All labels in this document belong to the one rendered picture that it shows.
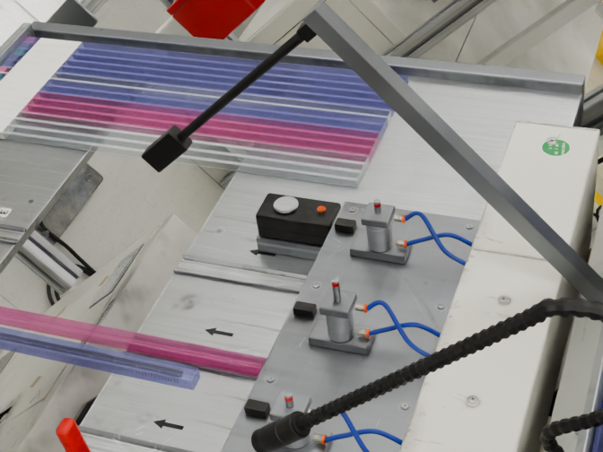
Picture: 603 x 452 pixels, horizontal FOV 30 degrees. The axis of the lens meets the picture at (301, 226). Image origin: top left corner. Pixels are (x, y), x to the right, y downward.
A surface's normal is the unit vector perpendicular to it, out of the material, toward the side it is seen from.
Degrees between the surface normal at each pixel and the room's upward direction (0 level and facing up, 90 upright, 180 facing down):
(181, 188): 0
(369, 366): 47
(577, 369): 90
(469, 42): 0
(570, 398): 90
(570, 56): 0
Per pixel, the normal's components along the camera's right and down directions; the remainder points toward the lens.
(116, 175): 0.61, -0.40
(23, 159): -0.11, -0.76
